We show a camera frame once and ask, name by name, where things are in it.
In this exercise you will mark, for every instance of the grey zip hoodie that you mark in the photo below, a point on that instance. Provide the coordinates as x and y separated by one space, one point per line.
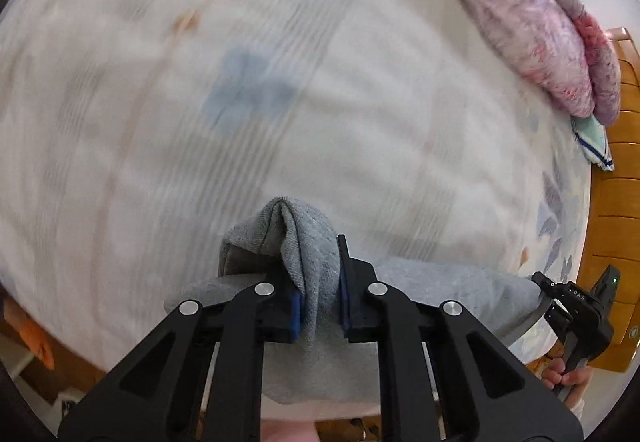
320 262

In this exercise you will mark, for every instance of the person's right forearm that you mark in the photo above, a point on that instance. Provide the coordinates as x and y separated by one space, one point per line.
575 404

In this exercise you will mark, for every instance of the white floral bed sheet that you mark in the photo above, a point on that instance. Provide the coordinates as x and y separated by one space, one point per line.
250 71

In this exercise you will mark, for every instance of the orange cloth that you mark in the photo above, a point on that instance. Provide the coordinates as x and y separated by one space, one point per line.
37 339

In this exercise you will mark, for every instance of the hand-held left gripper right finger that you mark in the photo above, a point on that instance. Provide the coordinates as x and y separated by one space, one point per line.
349 312

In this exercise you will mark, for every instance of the white blue-striped pillow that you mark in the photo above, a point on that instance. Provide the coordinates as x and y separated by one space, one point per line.
592 141

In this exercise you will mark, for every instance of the person's right hand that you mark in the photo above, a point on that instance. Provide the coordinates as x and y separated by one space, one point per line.
562 374

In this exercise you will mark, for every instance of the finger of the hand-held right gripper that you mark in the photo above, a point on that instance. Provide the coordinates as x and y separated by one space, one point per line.
549 287
559 321

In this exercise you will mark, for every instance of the person's pink pants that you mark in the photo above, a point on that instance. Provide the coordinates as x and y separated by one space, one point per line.
290 433

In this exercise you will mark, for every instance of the wooden headboard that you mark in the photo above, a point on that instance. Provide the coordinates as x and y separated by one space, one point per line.
615 232

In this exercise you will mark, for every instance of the purple floral quilt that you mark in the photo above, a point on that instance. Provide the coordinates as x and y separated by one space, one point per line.
525 21

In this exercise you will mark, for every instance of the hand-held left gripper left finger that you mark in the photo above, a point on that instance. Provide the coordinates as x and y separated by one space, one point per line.
296 317

